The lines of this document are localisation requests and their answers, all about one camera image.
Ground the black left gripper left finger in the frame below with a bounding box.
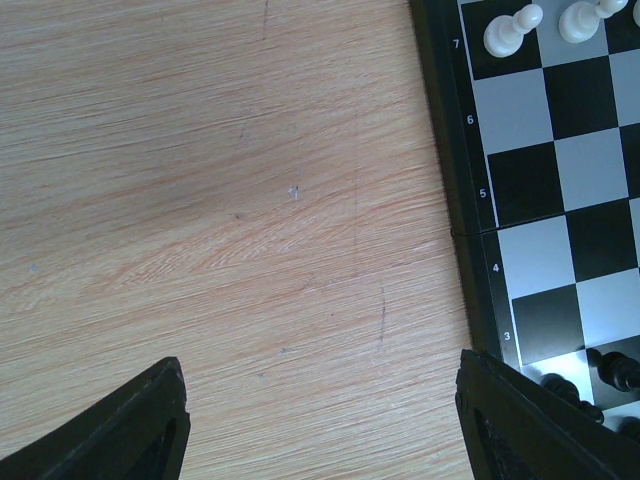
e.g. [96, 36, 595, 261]
[1, 357, 191, 479]

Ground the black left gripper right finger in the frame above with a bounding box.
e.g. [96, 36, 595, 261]
[455, 350, 639, 479]

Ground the black pawn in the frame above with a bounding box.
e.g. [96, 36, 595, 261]
[541, 373, 605, 425]
[586, 348, 639, 392]

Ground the black rook on board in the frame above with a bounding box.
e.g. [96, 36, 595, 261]
[617, 417, 640, 443]

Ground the white chess pawn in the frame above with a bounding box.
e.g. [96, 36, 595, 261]
[483, 4, 544, 58]
[632, 0, 640, 27]
[558, 0, 628, 44]

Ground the black and grey chessboard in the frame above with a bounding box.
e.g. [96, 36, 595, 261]
[410, 1, 639, 430]

